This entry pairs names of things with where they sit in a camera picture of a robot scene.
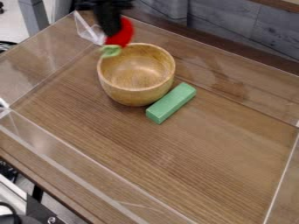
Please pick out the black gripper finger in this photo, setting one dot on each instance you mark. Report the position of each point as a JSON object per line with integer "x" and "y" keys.
{"x": 107, "y": 13}

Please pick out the red plush strawberry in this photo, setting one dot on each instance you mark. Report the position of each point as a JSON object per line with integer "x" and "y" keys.
{"x": 118, "y": 42}

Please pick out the light wooden bowl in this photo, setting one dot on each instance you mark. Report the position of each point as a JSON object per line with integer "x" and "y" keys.
{"x": 137, "y": 76}

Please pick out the green rectangular block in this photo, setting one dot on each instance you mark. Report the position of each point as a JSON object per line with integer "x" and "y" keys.
{"x": 166, "y": 106}

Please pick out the clear acrylic corner bracket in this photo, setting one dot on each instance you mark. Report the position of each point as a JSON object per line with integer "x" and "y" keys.
{"x": 90, "y": 32}

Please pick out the clear acrylic tray wall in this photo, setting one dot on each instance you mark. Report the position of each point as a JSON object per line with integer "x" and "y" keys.
{"x": 218, "y": 165}

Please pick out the black metal base plate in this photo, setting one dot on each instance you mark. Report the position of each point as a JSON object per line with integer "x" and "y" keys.
{"x": 38, "y": 211}

